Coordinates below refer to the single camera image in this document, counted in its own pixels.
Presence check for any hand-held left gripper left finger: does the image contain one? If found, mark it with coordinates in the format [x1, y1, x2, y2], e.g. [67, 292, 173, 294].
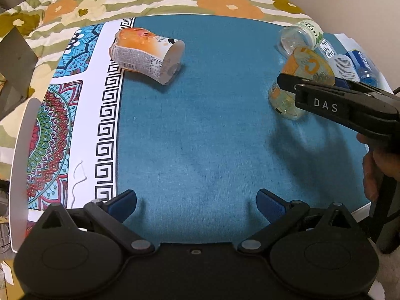
[37, 189, 156, 255]

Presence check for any teal patterned tablecloth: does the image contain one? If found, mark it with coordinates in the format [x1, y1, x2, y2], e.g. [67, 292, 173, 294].
[26, 15, 392, 257]

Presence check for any yellow labelled clear bottle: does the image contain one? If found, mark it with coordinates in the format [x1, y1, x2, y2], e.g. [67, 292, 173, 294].
[268, 46, 336, 121]

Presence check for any green white labelled bottle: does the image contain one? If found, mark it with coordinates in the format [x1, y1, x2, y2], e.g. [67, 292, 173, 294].
[277, 20, 324, 57]

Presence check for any blue plastic bottle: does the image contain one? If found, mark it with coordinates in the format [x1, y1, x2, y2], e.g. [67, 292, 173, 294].
[345, 49, 387, 89]

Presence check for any grey folded board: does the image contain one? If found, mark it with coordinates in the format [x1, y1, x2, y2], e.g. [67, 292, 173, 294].
[0, 26, 39, 120]

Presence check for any orange printed plastic cup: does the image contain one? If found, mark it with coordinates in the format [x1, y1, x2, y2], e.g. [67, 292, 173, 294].
[109, 27, 186, 85]

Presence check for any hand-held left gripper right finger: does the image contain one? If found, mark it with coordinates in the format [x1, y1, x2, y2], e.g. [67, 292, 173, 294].
[237, 188, 361, 255]

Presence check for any white thread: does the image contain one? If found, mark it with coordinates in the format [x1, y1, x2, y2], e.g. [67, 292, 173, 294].
[69, 160, 87, 207]

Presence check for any white paper sheet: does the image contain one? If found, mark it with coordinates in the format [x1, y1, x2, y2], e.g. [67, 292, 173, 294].
[334, 32, 361, 48]

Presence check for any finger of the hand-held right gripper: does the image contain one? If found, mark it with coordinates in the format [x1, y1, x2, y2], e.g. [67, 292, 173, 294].
[335, 78, 395, 96]
[277, 73, 336, 93]

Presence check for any person's right hand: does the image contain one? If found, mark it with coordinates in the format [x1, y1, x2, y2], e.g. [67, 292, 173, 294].
[356, 132, 400, 203]

